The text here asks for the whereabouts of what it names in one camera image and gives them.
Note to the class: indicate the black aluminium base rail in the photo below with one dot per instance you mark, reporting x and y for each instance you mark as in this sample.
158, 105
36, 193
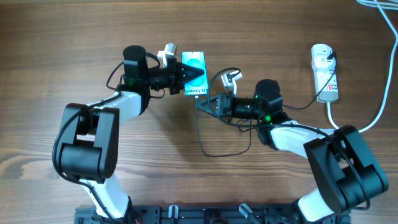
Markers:
149, 214

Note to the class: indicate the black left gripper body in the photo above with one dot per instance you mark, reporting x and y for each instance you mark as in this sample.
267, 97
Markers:
173, 79

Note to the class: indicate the blue screen smartphone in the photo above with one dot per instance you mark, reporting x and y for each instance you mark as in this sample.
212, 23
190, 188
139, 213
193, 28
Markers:
198, 86

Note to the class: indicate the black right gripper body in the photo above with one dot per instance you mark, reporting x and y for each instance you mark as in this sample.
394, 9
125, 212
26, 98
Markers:
229, 108

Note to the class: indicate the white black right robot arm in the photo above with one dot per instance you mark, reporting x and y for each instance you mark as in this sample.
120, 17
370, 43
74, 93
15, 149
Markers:
345, 170

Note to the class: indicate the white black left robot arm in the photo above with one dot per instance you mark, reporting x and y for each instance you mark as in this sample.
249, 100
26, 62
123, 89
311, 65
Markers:
85, 151

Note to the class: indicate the white power strip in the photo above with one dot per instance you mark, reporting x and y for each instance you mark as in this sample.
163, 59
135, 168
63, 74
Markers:
324, 69

